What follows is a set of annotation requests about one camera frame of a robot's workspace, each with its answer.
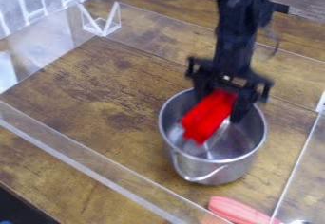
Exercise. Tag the black wall strip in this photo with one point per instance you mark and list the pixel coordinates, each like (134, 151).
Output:
(281, 7)

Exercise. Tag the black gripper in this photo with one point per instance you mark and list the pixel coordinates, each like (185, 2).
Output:
(237, 79)

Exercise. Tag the silver metal pot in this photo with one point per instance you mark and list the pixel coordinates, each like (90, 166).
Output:
(222, 160)

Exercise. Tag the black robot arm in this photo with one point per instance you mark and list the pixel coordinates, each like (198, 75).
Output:
(241, 17)

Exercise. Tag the red plastic block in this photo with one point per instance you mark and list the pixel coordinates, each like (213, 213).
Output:
(204, 118)

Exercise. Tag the clear acrylic front barrier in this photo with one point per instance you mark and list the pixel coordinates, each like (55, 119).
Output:
(143, 191)

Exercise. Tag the orange handled tool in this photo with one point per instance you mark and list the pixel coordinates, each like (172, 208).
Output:
(237, 212)

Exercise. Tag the clear acrylic right barrier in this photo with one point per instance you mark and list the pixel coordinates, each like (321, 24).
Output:
(303, 199)

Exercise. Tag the clear acrylic barrier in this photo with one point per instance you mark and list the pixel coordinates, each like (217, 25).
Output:
(143, 191)
(303, 199)

